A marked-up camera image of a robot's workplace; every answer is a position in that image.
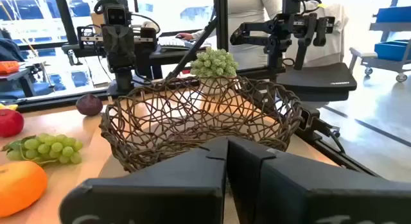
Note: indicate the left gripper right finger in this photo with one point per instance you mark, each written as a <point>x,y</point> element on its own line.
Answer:
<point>321,198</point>

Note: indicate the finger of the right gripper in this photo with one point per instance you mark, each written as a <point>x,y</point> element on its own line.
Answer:
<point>126,47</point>
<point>110,47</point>

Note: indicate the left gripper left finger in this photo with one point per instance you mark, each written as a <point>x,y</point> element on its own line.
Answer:
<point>144,198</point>

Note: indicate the single dark red onion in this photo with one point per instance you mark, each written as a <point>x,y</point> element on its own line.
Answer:
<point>89,105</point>

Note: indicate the dark woven wicker basket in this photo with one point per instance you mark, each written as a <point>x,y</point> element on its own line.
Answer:
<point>293,115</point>

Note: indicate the red apple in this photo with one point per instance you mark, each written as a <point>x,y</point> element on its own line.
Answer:
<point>9,123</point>

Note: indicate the orange fruit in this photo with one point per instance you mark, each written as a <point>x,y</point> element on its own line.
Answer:
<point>19,188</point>

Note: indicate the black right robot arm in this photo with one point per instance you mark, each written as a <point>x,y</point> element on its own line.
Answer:
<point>123,81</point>

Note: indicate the cardboard box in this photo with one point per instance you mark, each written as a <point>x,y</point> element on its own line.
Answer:
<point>97,23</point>

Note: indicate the white keyboard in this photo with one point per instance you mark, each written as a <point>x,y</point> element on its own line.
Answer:
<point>173,43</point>

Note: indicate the black desk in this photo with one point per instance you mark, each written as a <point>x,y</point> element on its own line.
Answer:
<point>173,57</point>

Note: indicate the round grey placemat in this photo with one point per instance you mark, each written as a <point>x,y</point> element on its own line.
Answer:
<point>106,167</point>

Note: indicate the person's hand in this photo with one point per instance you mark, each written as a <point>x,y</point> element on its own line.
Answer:
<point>184,37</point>

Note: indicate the small grey side table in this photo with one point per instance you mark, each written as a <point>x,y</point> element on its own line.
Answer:
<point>27,87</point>

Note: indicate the orange box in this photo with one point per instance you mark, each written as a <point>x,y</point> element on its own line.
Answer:
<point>9,67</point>

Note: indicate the green succulent potted plant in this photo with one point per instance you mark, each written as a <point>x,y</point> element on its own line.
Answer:
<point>213,62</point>

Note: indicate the person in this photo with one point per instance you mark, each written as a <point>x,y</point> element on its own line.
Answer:
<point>247,5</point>

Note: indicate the grey wheeled cart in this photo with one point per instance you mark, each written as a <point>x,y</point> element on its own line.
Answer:
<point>363,55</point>

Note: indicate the blue storage bin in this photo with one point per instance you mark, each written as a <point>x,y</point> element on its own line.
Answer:
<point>393,50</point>
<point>395,14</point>

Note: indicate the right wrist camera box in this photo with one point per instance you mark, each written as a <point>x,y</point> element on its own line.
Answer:
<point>115,15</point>

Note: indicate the black table-level camera mount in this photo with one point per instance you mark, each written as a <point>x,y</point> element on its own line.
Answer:
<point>309,119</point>

